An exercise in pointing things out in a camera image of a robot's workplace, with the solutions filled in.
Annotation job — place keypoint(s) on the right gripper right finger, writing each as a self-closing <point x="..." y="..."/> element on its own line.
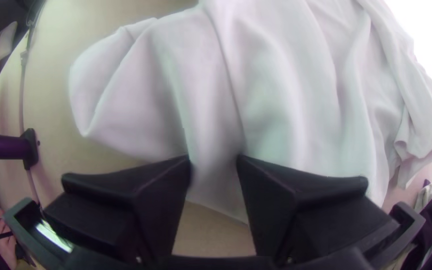
<point x="306" y="217"/>

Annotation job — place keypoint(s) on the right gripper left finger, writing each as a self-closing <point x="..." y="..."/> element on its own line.
<point x="133" y="210"/>

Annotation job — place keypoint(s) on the white t-shirt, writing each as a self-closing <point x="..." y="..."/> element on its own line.
<point x="261" y="93"/>

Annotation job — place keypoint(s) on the person's hand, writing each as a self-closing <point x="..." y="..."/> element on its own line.
<point x="3" y="245"/>

